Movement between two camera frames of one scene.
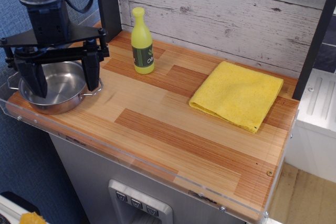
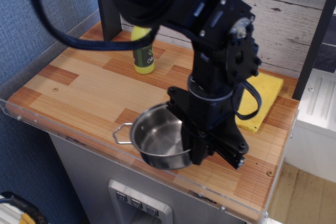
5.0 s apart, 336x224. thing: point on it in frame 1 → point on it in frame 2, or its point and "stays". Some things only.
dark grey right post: x=326 y=13 stays
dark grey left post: x=108 y=3 stays
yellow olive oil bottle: x=142 y=45 stays
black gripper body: x=23 y=48 → x=212 y=120
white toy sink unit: x=311 y=144 stays
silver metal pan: x=65 y=83 → x=156 y=133
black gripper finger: x=91 y=64 → x=195 y=144
